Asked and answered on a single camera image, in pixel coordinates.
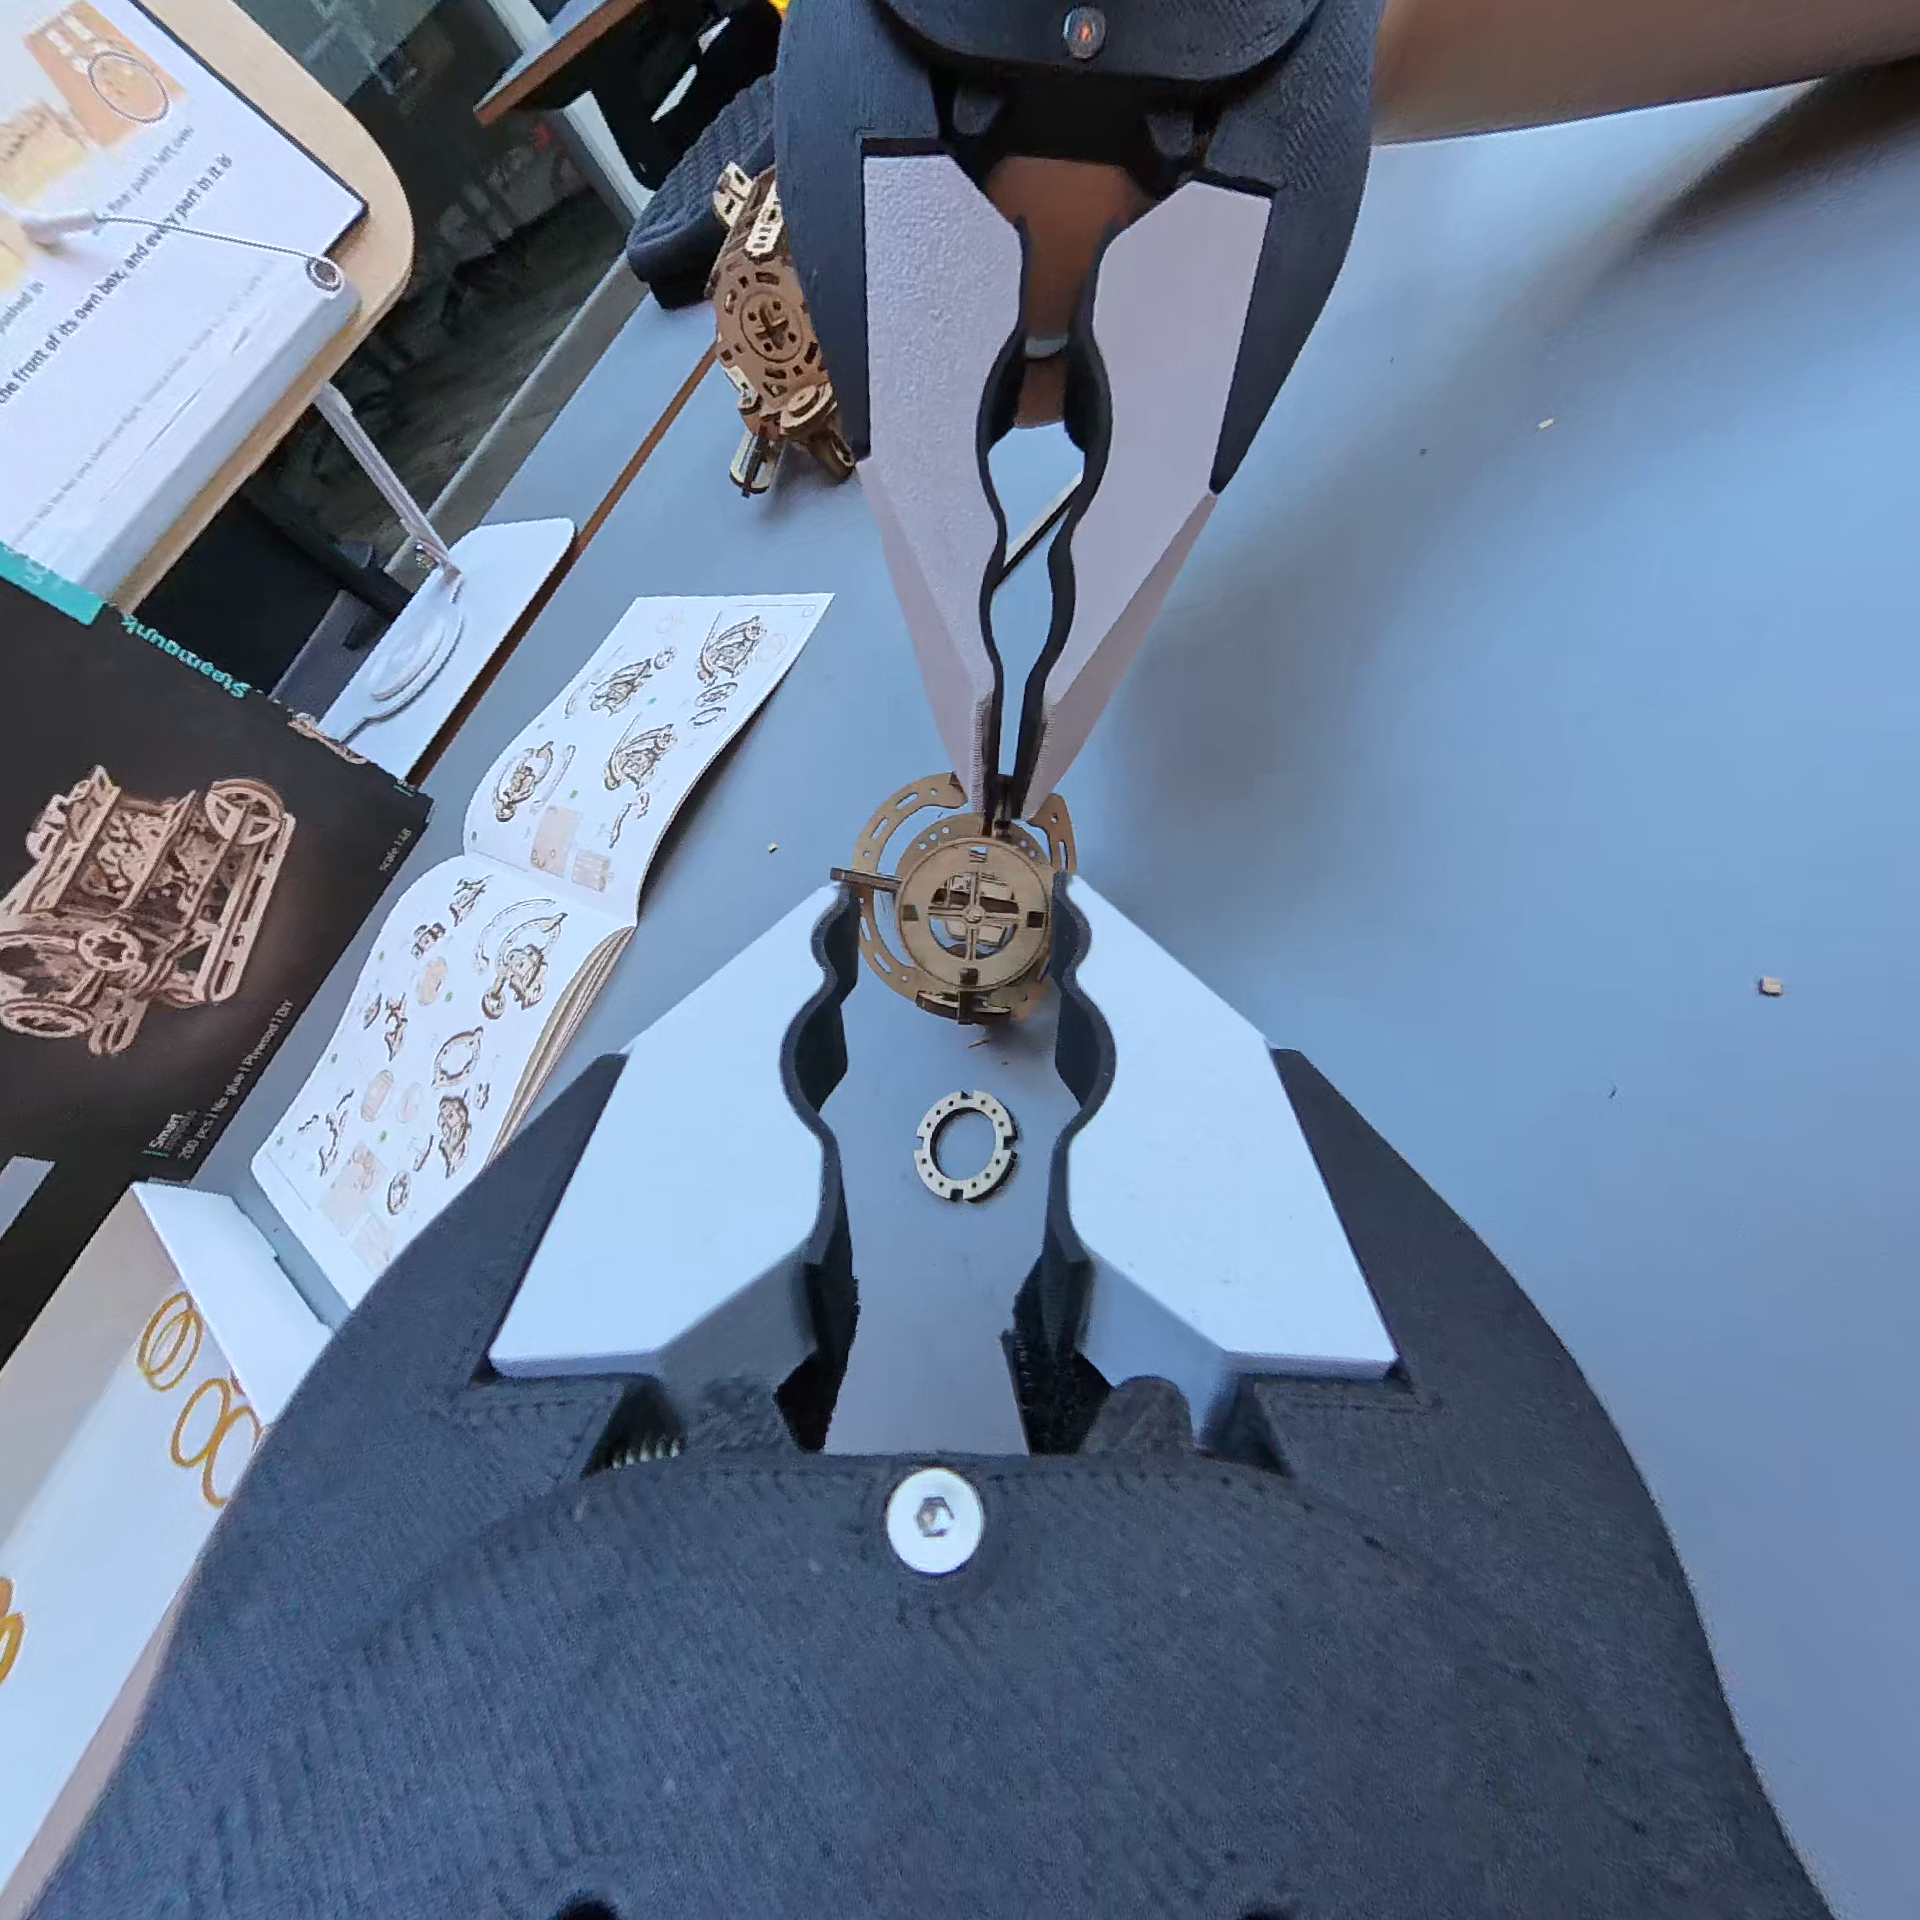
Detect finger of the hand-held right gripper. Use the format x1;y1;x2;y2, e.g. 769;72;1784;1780
1012;182;1279;818
856;138;1039;804

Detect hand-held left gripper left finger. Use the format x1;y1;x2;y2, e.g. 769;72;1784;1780
487;883;869;1454

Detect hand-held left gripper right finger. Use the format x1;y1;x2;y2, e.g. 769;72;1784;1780
1025;877;1404;1454

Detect small round wooden gear model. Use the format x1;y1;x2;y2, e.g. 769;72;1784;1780
829;768;1079;1028

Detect person's right forearm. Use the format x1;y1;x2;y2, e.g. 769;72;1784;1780
1372;0;1920;146

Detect finished wooden submarine model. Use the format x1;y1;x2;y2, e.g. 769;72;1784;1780
703;162;856;495

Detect black model kit box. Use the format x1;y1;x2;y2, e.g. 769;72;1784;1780
0;540;437;1374

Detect person's right hand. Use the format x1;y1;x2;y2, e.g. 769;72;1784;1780
994;152;1167;431

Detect black textured cushion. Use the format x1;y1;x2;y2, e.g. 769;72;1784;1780
625;162;781;312

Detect open instruction booklet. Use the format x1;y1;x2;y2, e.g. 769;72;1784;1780
252;592;833;1307

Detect instruction sheet on stand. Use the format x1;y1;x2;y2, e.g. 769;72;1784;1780
0;0;577;781

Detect white cardboard tray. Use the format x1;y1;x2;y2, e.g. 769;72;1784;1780
0;1182;335;1920

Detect printed instruction sheets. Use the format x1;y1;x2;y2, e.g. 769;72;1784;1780
0;0;368;594

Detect wooden ring part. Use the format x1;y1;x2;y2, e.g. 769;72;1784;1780
911;1088;1022;1206

